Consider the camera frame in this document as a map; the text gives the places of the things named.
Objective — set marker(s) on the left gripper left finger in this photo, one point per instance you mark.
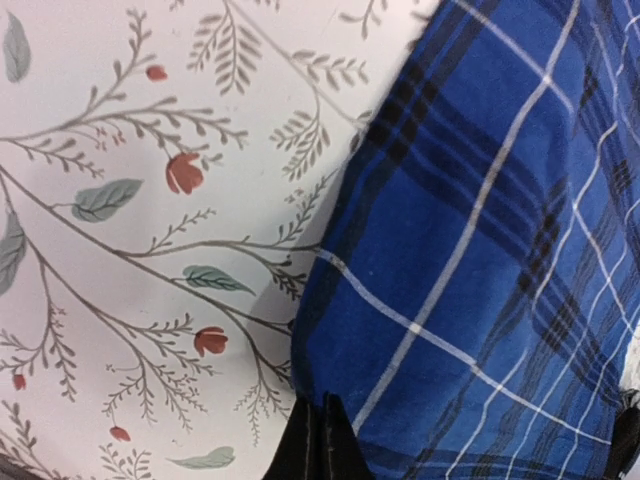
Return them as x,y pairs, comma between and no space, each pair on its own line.
299,452

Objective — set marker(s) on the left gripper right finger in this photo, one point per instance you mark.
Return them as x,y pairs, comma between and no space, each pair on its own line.
342,458

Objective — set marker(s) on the blue plaid long sleeve shirt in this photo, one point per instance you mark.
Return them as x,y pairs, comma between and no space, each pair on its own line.
475,298

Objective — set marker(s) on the floral tablecloth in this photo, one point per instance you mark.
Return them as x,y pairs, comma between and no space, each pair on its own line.
168,172

